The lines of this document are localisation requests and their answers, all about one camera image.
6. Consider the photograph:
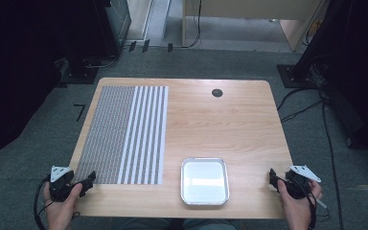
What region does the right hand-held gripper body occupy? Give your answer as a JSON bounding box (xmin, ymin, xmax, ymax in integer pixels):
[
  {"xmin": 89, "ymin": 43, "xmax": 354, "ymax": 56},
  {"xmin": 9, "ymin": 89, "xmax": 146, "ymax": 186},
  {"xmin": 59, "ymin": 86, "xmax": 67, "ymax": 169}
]
[{"xmin": 284, "ymin": 164, "xmax": 322, "ymax": 201}]

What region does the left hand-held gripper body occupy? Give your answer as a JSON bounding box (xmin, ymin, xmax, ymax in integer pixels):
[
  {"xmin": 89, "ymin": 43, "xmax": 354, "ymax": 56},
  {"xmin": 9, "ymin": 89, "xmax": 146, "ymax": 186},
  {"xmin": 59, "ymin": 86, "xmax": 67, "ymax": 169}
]
[{"xmin": 48, "ymin": 165, "xmax": 77, "ymax": 203}]

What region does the person's left hand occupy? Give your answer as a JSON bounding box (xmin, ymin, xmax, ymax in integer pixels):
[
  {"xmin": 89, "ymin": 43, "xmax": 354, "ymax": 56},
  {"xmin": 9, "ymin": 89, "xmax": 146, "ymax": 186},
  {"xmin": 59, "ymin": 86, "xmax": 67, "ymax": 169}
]
[{"xmin": 42, "ymin": 181, "xmax": 83, "ymax": 230}]

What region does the person's right hand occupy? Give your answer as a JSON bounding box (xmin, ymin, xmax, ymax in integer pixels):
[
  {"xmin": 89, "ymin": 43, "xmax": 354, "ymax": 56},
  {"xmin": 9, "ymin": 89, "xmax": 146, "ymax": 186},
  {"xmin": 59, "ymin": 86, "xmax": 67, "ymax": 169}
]
[{"xmin": 276, "ymin": 179, "xmax": 324, "ymax": 230}]

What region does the grey white striped placemat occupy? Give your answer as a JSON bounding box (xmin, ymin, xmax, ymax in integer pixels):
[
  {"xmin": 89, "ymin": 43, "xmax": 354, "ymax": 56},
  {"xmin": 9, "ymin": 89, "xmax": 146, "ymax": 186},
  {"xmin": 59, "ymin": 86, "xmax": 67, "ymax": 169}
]
[{"xmin": 72, "ymin": 85, "xmax": 170, "ymax": 186}]

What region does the black angled floor tape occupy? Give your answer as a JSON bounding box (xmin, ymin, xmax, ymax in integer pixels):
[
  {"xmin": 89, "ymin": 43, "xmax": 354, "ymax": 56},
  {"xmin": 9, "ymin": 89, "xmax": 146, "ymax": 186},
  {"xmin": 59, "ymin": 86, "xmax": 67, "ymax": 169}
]
[{"xmin": 73, "ymin": 103, "xmax": 86, "ymax": 123}]

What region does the white metal tray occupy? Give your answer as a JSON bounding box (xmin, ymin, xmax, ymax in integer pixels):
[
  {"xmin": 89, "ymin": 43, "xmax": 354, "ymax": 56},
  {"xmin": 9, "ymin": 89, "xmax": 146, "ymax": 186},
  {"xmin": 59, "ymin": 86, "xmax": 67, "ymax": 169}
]
[{"xmin": 180, "ymin": 156, "xmax": 231, "ymax": 206}]

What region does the black stand base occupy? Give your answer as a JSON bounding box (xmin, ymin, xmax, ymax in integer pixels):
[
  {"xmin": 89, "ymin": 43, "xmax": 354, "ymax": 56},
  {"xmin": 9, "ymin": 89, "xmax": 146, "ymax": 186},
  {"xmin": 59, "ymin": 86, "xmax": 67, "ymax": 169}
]
[
  {"xmin": 57, "ymin": 57, "xmax": 100, "ymax": 86},
  {"xmin": 276, "ymin": 63, "xmax": 321, "ymax": 89}
]

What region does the grey cabinet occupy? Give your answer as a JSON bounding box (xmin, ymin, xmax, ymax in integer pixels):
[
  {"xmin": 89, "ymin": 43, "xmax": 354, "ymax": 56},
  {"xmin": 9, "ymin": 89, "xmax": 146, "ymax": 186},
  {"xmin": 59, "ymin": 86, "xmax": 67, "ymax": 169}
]
[{"xmin": 103, "ymin": 0, "xmax": 132, "ymax": 44}]

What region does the light wooden desk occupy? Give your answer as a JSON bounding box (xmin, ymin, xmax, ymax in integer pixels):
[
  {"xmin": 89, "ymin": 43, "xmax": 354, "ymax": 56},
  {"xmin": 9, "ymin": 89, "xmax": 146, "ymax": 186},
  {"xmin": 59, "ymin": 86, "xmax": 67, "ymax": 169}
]
[{"xmin": 181, "ymin": 0, "xmax": 331, "ymax": 53}]

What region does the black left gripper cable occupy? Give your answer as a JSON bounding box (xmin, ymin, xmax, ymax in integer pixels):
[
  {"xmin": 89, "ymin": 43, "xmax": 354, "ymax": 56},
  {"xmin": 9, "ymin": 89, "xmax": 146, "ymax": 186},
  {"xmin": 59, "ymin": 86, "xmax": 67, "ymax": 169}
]
[{"xmin": 33, "ymin": 174, "xmax": 54, "ymax": 230}]

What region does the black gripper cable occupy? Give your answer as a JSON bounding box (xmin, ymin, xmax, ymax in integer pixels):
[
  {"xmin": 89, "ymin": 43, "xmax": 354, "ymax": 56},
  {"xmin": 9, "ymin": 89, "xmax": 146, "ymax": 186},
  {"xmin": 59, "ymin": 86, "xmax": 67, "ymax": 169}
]
[
  {"xmin": 295, "ymin": 176, "xmax": 330, "ymax": 230},
  {"xmin": 33, "ymin": 174, "xmax": 54, "ymax": 230}
]

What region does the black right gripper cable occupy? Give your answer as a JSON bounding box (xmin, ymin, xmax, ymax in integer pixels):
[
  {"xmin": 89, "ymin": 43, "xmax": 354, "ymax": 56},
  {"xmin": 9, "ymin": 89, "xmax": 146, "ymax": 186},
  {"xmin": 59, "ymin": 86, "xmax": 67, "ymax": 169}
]
[{"xmin": 295, "ymin": 176, "xmax": 330, "ymax": 230}]

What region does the long black floor cable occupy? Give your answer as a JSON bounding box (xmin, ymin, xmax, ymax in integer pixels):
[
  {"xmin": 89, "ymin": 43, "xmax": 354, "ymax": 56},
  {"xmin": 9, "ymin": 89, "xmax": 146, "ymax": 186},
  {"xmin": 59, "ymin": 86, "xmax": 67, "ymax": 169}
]
[{"xmin": 321, "ymin": 100, "xmax": 345, "ymax": 230}]

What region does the forked black floor cable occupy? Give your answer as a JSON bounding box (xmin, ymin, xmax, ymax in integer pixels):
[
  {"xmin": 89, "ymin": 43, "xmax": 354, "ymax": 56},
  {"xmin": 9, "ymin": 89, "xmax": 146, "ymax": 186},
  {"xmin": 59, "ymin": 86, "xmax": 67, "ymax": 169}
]
[{"xmin": 276, "ymin": 87, "xmax": 325, "ymax": 124}]

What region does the black hanging cable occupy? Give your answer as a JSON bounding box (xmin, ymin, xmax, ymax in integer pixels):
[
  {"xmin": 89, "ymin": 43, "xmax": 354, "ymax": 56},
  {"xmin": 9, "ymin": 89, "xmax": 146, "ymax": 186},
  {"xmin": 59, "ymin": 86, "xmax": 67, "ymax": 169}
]
[{"xmin": 183, "ymin": 0, "xmax": 203, "ymax": 50}]

